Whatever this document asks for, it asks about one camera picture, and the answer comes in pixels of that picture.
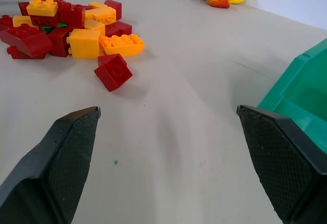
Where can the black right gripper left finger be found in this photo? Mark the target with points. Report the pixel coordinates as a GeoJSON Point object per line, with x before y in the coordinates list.
{"type": "Point", "coordinates": [38, 173]}

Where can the yellow plastic building brick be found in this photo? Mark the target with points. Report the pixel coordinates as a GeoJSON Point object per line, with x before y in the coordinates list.
{"type": "Point", "coordinates": [84, 43]}

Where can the single dark red brick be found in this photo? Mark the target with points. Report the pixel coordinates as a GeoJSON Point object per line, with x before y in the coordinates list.
{"type": "Point", "coordinates": [113, 73]}

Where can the red curved plastic building brick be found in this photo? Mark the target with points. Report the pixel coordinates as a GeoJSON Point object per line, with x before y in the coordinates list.
{"type": "Point", "coordinates": [28, 40]}

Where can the green plastic building brick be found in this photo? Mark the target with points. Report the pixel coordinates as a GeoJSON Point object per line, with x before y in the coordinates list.
{"type": "Point", "coordinates": [47, 28]}

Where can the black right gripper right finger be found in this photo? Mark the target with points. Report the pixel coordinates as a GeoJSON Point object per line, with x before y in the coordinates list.
{"type": "Point", "coordinates": [283, 162]}

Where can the green plastic bin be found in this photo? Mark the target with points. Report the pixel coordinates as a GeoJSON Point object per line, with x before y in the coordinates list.
{"type": "Point", "coordinates": [304, 86]}

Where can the orange curved plastic building brick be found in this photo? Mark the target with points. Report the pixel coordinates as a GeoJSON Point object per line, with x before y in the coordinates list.
{"type": "Point", "coordinates": [122, 45]}

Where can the yellow plastic toy brick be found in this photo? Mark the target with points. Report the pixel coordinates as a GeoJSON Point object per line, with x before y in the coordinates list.
{"type": "Point", "coordinates": [101, 13]}

